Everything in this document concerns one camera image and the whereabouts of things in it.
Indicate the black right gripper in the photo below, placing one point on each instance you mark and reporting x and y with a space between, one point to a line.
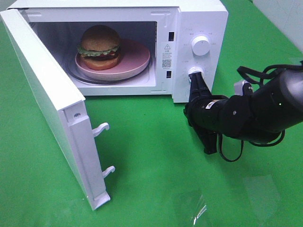
204 113

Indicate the white microwave knob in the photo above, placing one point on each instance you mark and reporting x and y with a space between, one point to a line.
200 45
195 69

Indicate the pink round plate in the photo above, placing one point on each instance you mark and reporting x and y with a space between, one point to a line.
134 59

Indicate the burger with lettuce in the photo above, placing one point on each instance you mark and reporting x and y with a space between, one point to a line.
99 48

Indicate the white microwave door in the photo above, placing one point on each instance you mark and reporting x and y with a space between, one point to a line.
63 107

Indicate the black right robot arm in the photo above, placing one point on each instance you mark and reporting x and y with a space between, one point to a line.
258 117

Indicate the glass microwave turntable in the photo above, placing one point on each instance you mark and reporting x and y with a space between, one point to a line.
142 75

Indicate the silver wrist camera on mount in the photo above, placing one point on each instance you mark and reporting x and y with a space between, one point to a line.
243 88

